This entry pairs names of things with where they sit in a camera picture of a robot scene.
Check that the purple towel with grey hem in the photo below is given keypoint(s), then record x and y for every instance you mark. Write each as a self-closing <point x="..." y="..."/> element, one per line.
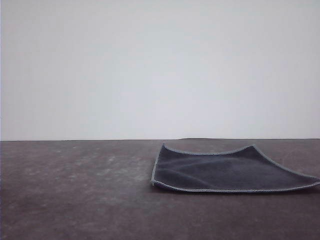
<point x="225" y="172"/>

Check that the grey table cloth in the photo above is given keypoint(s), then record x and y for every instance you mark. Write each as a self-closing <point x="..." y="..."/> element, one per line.
<point x="75" y="200"/>

